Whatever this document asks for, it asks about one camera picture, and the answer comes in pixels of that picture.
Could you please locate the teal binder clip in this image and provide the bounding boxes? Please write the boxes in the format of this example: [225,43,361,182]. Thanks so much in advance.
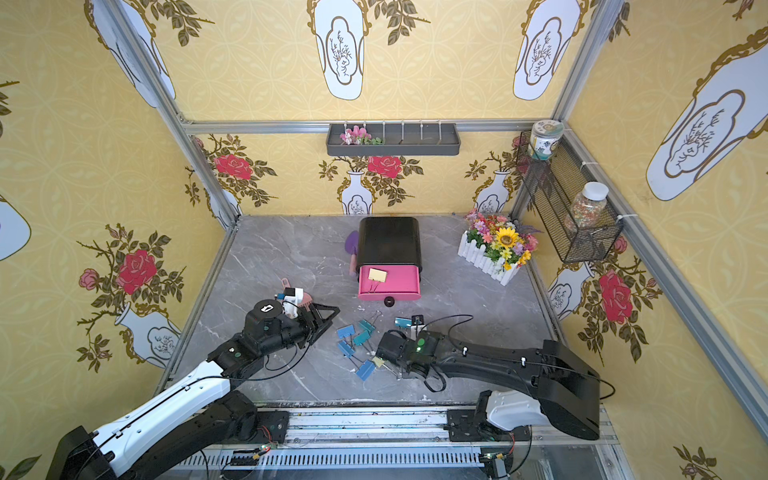
[352,331,371,347]
[359,320,376,334]
[394,317,413,328]

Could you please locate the black pink drawer cabinet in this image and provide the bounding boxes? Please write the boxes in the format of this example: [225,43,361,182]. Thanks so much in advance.
[357,217,423,306]

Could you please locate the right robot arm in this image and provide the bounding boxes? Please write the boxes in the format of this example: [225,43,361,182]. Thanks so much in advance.
[376,331,600,441]

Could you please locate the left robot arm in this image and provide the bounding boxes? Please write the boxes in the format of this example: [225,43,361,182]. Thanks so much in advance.
[47,299,340,479]

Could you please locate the blue binder clip middle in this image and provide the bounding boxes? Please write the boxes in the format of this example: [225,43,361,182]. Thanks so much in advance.
[337,340,355,358]

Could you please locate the blue binder clip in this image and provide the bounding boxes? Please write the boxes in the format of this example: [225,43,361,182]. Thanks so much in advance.
[356,360,377,381]
[337,340,355,358]
[337,325,355,340]

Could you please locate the blue binder clip upper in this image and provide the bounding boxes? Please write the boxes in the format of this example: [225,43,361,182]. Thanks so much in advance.
[337,325,355,340]

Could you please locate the blue binder clip lower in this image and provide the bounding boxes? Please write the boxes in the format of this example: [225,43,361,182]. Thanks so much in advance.
[356,360,377,381]

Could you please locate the purple toy shovel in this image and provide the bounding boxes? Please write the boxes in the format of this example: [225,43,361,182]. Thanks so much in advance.
[345,230,359,276]

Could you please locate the flower planter white fence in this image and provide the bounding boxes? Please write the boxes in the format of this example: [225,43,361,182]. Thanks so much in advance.
[458,208,540,286]

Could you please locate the pink flowers on shelf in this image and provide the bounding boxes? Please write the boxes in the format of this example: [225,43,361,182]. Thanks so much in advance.
[339,125,383,145]

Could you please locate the clear jar white lid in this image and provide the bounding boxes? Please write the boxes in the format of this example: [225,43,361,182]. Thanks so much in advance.
[565,182,609,232]

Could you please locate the jar with green label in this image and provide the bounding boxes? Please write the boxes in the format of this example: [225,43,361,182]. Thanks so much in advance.
[529,119,565,161]

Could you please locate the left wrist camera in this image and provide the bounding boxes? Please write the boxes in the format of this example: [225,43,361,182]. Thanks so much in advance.
[276,287,305,318]

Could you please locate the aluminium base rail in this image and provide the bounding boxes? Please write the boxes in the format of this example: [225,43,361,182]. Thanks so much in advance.
[98,404,637,480]

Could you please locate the grey wall shelf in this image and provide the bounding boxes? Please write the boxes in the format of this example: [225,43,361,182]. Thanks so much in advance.
[326,121,462,157]

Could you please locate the black wire basket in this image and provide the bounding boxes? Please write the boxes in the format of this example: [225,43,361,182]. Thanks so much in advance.
[511,132,623,264]

